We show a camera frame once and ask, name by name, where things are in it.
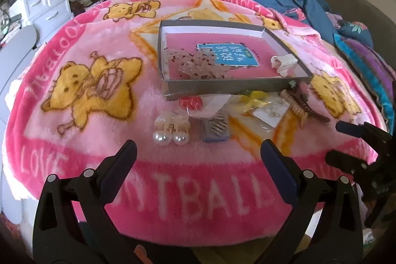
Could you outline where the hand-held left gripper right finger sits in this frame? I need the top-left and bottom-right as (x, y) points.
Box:
(260, 139), (363, 264)

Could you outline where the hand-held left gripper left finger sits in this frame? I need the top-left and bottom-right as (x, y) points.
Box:
(32, 139), (138, 264)

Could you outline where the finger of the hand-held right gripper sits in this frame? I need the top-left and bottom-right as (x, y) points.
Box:
(336, 121), (388, 141)
(326, 150), (376, 174)

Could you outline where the white earring card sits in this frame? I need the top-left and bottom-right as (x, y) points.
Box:
(252, 105), (287, 127)

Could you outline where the beige twisted hair clip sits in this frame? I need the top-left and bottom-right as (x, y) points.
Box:
(280, 90), (310, 128)

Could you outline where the grey shallow box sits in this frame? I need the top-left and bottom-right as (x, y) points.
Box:
(157, 20), (314, 101)

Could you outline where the pink bear printed blanket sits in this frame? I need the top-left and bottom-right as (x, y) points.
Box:
(1, 0), (389, 237)

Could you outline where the brown hair clip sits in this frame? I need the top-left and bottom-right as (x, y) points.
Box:
(297, 91), (331, 124)

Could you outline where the pearl hair clip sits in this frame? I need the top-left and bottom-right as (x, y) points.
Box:
(172, 116), (191, 146)
(154, 116), (174, 147)

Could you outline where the purple and blue pillow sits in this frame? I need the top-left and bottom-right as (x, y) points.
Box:
(332, 33), (396, 128)

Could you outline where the yellow item in clear bag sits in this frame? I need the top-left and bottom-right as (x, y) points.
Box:
(238, 91), (270, 113)

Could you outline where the red hair clip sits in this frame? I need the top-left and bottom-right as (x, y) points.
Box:
(179, 96), (203, 112)

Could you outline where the white bow hair clip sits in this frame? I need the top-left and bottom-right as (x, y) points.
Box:
(271, 55), (298, 76)

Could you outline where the blue printed card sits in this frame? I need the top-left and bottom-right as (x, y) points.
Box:
(196, 42), (260, 68)

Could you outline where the clear bag of pink beads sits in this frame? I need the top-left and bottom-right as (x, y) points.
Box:
(167, 48), (232, 80)

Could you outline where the grey headboard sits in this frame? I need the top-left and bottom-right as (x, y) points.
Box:
(306, 0), (396, 67)

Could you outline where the white dresser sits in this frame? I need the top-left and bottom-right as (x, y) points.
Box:
(22, 0), (75, 36)

